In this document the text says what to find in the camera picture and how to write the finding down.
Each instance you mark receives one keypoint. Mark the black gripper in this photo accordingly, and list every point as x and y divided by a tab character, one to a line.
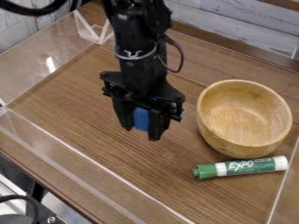
139	86

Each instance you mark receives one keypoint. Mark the brown wooden bowl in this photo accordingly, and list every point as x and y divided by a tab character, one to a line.
244	118

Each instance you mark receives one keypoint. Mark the green Expo marker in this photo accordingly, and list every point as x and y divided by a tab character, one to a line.
230	168

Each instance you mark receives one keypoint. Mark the blue block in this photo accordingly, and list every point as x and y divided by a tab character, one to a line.
141	119

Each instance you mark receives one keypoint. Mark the clear acrylic tray wall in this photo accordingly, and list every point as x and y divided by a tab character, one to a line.
116	177

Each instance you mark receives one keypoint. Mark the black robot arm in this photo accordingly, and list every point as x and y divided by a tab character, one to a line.
140	23

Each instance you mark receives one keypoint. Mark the black metal stand base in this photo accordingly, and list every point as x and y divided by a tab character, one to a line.
19	212

